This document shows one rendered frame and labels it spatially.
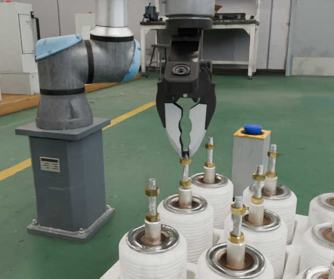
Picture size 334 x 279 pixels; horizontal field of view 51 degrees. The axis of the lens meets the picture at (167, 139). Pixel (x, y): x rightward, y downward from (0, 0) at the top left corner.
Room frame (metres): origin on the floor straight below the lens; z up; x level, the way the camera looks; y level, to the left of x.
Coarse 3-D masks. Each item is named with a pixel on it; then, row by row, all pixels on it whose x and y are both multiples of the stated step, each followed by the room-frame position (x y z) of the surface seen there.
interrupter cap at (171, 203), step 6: (168, 198) 0.57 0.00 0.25; (174, 198) 0.57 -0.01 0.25; (192, 198) 0.57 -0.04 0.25; (198, 198) 0.57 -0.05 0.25; (204, 198) 0.56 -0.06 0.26; (168, 204) 0.54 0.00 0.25; (174, 204) 0.54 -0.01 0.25; (192, 204) 0.55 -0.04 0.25; (198, 204) 0.54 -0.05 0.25; (204, 204) 0.54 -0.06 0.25; (168, 210) 0.52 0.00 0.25; (174, 210) 0.52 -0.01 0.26; (180, 210) 0.52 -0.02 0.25; (186, 210) 0.52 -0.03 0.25; (192, 210) 0.52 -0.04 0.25; (198, 210) 0.52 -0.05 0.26
